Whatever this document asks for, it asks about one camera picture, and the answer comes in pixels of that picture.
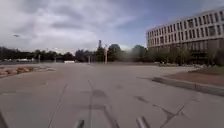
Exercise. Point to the pale lamp pole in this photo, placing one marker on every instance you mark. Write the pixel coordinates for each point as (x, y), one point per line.
(106, 56)

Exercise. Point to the row of trees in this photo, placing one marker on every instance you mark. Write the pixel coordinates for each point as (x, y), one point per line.
(115, 53)

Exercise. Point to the grey paved plaza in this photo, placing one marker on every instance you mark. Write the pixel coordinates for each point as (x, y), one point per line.
(110, 83)

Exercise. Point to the distant tower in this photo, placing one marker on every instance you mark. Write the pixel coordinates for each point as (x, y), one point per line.
(99, 43)

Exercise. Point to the white vehicle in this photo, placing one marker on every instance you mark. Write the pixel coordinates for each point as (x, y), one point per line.
(69, 61)

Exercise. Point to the robot's own part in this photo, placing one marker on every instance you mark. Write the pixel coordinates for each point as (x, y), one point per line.
(142, 122)
(80, 124)

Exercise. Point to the grey stone kerb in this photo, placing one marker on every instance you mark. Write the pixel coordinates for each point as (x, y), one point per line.
(186, 85)

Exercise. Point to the large pale multi-storey building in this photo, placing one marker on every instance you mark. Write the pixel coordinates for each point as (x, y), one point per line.
(186, 30)

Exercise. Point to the brown earth bed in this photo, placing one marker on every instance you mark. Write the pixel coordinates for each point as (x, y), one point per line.
(203, 77)

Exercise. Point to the pile of pale rocks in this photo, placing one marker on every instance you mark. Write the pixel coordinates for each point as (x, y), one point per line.
(16, 70)

